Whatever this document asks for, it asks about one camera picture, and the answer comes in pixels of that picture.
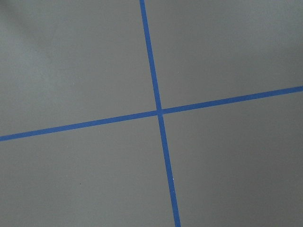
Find brown paper table mat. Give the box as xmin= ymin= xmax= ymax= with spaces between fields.
xmin=0 ymin=0 xmax=303 ymax=227

